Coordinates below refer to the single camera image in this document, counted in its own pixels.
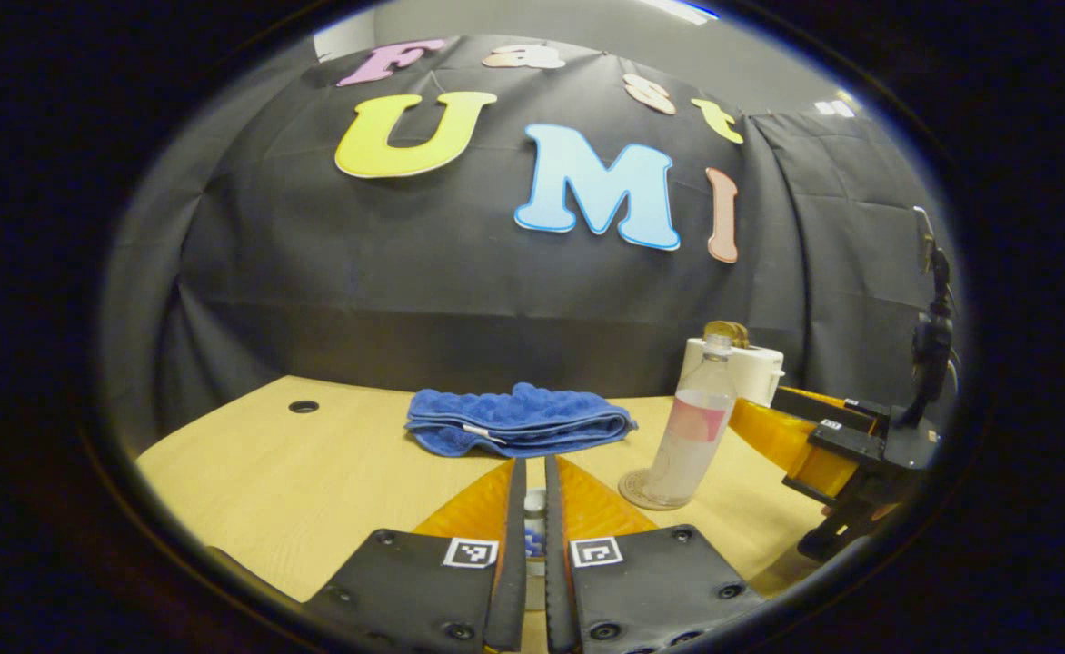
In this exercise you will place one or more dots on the blue folded towel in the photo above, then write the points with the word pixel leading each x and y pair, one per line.
pixel 523 422

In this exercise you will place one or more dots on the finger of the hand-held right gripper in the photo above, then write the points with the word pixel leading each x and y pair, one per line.
pixel 846 440
pixel 823 404

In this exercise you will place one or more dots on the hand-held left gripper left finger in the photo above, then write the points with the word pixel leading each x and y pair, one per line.
pixel 516 563

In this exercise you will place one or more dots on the small ceiling light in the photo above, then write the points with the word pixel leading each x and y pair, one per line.
pixel 834 108

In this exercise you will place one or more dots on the clear plastic water bottle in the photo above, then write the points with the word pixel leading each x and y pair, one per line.
pixel 691 445

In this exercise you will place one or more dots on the long ceiling light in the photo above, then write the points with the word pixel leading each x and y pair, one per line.
pixel 682 8

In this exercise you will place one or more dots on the white toaster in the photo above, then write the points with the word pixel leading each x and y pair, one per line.
pixel 760 372

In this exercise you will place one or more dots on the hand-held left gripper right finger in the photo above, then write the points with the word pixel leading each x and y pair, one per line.
pixel 554 563

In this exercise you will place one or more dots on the brown bread slice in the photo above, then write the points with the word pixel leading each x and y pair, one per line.
pixel 738 331

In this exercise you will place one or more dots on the round cork coaster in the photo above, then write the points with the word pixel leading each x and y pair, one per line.
pixel 631 491

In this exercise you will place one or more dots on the black backdrop cloth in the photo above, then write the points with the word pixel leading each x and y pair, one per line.
pixel 405 291

